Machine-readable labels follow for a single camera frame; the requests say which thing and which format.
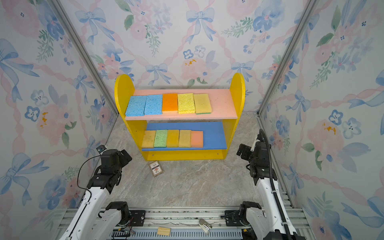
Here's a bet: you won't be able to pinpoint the blue sponge front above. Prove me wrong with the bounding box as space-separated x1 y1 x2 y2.
144 95 163 116

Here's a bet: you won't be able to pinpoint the yellow shelf pink blue boards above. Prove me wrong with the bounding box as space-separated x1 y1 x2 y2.
115 73 246 161

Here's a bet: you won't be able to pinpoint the blue sponge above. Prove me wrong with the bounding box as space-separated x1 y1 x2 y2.
144 95 163 116
125 96 147 117

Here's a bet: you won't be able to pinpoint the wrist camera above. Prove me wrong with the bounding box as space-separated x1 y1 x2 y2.
251 138 260 152
96 145 108 155

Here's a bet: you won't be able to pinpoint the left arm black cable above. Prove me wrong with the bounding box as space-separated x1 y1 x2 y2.
67 153 104 240

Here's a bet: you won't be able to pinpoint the green sponge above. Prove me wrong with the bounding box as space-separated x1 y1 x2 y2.
154 130 168 148

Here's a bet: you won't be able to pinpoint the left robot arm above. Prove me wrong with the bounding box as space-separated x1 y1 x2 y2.
61 145 133 240

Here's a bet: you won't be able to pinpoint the dark orange sponge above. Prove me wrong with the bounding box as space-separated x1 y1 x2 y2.
162 93 178 114

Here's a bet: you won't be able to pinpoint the bright yellow sponge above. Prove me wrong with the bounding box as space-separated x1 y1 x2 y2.
178 93 196 114

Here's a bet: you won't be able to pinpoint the tan yellow sponge front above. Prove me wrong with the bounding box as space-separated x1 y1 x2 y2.
179 130 192 148

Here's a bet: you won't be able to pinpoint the playing card box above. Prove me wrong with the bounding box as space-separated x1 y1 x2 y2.
149 161 164 177

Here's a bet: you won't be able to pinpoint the metal clip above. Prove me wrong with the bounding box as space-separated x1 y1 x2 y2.
199 219 212 235

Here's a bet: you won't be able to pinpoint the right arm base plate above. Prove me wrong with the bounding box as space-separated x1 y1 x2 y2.
224 209 267 228

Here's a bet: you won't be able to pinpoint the dull yellow sponge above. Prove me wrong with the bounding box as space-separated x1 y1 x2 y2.
141 130 156 149

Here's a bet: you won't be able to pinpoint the light orange sponge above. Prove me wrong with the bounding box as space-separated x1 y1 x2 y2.
191 131 204 148

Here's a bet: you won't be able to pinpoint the deep yellow sponge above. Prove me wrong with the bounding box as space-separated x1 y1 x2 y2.
166 130 180 148

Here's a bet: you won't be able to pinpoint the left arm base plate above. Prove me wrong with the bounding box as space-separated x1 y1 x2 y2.
116 210 147 228

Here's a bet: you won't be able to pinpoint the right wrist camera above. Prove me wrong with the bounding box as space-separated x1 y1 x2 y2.
251 138 260 152

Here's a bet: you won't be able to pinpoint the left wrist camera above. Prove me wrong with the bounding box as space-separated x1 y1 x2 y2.
96 145 108 155

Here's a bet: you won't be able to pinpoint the small wooden block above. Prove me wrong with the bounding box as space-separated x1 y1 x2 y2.
157 227 171 237

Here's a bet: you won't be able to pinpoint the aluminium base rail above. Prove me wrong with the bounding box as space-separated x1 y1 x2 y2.
55 202 314 240

